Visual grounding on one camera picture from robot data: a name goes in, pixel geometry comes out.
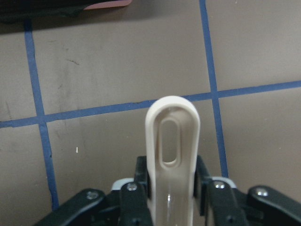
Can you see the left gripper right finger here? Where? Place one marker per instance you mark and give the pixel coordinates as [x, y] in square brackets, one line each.
[216, 200]

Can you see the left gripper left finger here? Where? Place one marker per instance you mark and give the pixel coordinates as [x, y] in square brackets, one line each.
[134, 209]

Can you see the beige plastic dustpan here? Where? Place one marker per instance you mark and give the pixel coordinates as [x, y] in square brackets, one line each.
[172, 182]

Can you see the black lined trash bin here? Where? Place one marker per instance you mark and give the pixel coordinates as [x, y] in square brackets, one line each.
[18, 10]

